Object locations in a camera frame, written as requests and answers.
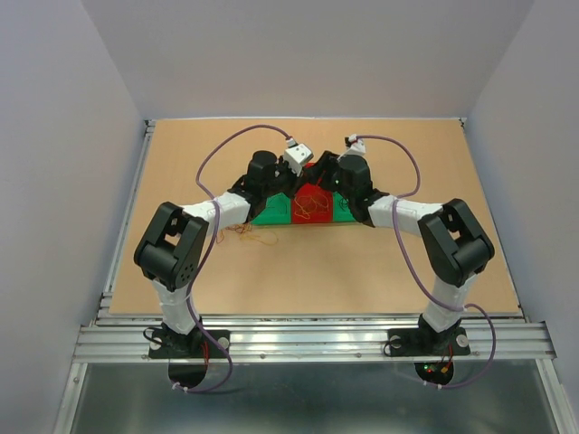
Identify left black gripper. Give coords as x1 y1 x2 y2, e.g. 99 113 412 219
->
262 156 308 200

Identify green plastic bin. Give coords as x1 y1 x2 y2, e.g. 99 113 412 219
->
332 193 356 222
252 193 291 225

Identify red plastic bin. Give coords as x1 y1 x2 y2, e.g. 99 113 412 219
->
291 184 333 224

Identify orange wire bundle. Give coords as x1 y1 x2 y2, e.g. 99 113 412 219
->
215 223 278 249

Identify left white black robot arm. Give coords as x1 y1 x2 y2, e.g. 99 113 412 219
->
134 144 313 359

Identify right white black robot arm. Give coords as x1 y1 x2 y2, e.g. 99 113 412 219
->
305 151 495 357

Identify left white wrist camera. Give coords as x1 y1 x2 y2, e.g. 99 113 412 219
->
282 137 313 176

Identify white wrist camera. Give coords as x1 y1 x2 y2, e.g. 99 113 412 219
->
342 134 366 156
282 137 313 176

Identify orange wires in red bin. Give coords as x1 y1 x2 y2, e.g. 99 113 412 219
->
292 189 331 222

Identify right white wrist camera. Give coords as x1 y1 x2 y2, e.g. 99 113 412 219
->
342 134 366 156

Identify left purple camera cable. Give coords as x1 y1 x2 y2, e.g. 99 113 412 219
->
170 124 298 395

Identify purple camera cable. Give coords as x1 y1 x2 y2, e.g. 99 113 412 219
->
346 133 498 392
170 124 298 395

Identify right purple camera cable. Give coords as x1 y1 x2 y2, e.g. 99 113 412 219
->
346 133 498 392

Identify aluminium mounting rail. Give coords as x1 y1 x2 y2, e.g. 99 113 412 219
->
73 313 556 363

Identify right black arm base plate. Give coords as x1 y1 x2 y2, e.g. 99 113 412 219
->
385 327 471 357

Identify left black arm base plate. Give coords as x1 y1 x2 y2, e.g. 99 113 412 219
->
143 327 226 360

